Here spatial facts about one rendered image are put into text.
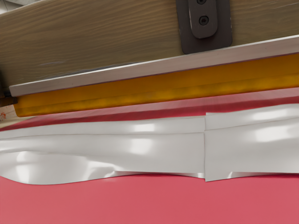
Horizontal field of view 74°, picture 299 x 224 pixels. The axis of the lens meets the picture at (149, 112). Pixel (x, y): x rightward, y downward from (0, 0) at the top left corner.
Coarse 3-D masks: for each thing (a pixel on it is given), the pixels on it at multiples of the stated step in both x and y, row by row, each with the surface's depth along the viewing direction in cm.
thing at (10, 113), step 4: (12, 104) 27; (0, 108) 26; (4, 108) 26; (8, 108) 26; (12, 108) 27; (0, 112) 25; (4, 112) 26; (8, 112) 26; (12, 112) 27; (0, 116) 25; (4, 116) 26; (8, 116) 26; (12, 116) 27; (0, 120) 25
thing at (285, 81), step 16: (240, 80) 15; (256, 80) 14; (272, 80) 14; (288, 80) 14; (112, 96) 18; (128, 96) 17; (144, 96) 17; (160, 96) 17; (176, 96) 16; (192, 96) 16; (208, 96) 16; (16, 112) 21; (32, 112) 21; (48, 112) 20; (64, 112) 20
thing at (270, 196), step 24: (216, 96) 18; (240, 96) 17; (264, 96) 15; (288, 96) 14; (216, 192) 5; (240, 192) 5; (264, 192) 5; (288, 192) 5; (216, 216) 5; (240, 216) 5; (264, 216) 4; (288, 216) 4
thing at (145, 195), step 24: (24, 120) 23; (48, 120) 20; (72, 120) 18; (96, 120) 17; (120, 120) 15; (0, 192) 7; (24, 192) 7; (48, 192) 7; (72, 192) 7; (96, 192) 6; (120, 192) 6; (144, 192) 6; (168, 192) 6; (192, 192) 6; (0, 216) 6; (24, 216) 6; (48, 216) 6; (72, 216) 5; (96, 216) 5; (120, 216) 5; (144, 216) 5; (168, 216) 5; (192, 216) 5
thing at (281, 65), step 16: (240, 64) 14; (256, 64) 14; (272, 64) 14; (288, 64) 14; (128, 80) 17; (144, 80) 17; (160, 80) 16; (176, 80) 16; (192, 80) 16; (208, 80) 15; (224, 80) 15; (16, 96) 21; (32, 96) 20; (48, 96) 20; (64, 96) 19; (80, 96) 19; (96, 96) 18
